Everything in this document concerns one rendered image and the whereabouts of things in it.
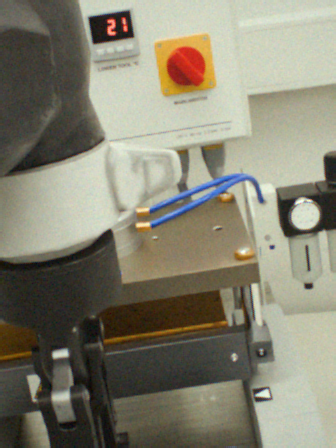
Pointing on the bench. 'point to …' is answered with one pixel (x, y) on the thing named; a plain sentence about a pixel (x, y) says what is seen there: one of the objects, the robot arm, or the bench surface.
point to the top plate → (186, 244)
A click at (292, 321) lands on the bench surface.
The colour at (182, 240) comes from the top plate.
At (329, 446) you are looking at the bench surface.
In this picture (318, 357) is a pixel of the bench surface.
